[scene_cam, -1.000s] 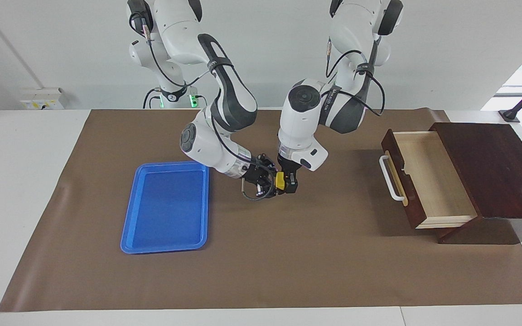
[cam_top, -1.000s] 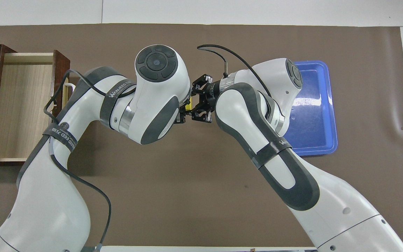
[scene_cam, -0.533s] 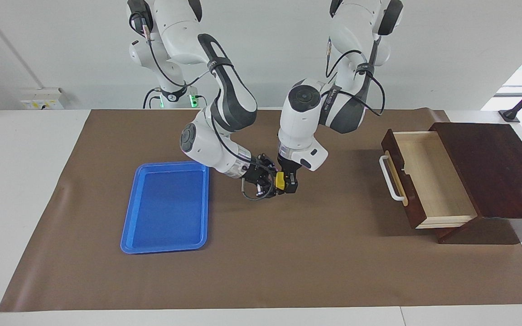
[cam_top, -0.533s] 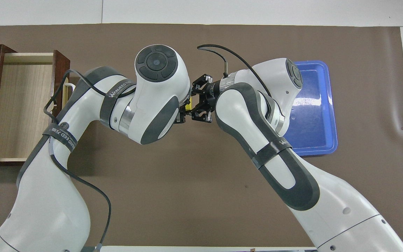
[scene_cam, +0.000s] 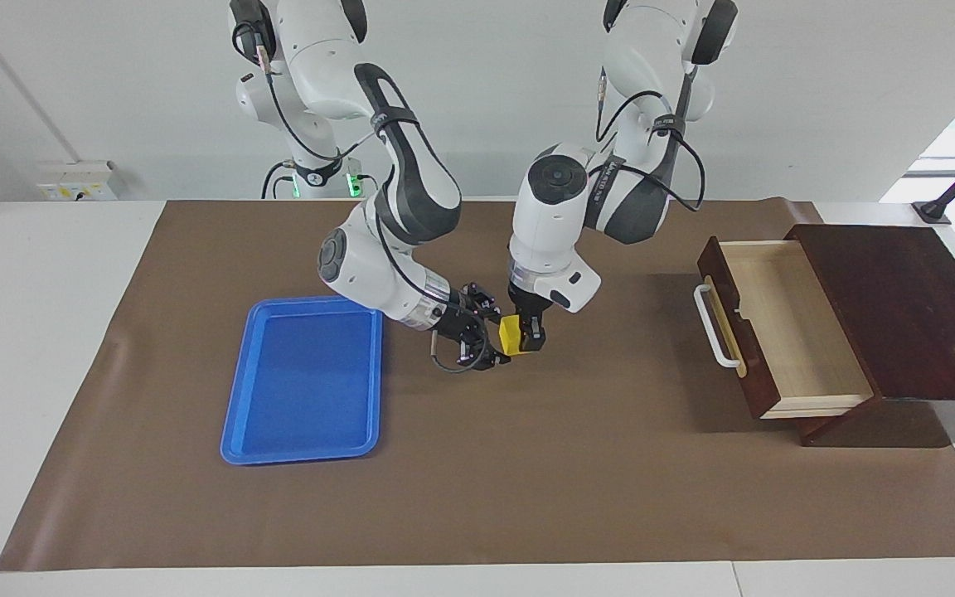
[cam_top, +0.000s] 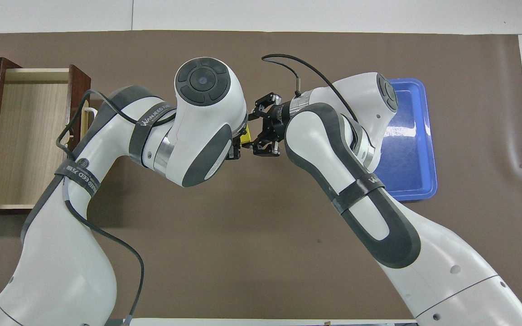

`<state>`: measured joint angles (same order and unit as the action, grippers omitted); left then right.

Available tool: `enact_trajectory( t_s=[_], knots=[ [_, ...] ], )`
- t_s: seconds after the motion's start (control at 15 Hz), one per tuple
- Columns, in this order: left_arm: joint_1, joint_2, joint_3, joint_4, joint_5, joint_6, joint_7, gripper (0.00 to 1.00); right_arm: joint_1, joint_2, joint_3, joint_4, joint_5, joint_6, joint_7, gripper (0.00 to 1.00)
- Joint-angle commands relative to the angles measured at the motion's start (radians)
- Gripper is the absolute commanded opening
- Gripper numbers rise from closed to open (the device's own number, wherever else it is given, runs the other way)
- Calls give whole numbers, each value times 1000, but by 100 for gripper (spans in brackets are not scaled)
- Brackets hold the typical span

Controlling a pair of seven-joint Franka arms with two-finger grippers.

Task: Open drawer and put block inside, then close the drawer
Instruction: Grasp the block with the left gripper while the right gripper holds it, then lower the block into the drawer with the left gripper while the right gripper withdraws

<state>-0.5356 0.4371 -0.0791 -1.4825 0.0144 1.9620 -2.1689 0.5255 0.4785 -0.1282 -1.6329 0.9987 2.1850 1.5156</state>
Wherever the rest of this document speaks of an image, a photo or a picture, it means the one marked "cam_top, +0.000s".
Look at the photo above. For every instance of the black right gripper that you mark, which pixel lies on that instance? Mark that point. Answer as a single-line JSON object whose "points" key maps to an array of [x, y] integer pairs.
{"points": [[280, 122]]}

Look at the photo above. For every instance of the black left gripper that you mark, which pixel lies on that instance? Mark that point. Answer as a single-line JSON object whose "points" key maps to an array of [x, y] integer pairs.
{"points": [[245, 122]]}

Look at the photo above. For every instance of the yellow block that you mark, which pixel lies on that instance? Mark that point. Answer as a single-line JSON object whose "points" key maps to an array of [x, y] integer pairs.
{"points": [[246, 138]]}

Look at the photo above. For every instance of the wooden drawer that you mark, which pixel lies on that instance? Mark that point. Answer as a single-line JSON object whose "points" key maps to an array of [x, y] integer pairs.
{"points": [[30, 145]]}

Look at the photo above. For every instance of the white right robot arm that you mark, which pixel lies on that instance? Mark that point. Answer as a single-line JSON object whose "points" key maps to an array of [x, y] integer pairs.
{"points": [[401, 235]]}

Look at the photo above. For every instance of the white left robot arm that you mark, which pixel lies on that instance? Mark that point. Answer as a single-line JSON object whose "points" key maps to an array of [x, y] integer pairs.
{"points": [[84, 253]]}

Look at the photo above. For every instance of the brown table mat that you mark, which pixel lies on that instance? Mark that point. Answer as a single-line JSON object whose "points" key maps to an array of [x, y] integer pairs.
{"points": [[243, 249]]}

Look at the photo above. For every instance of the blue plastic tray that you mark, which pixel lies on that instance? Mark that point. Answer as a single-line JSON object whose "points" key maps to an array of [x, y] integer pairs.
{"points": [[415, 149]]}

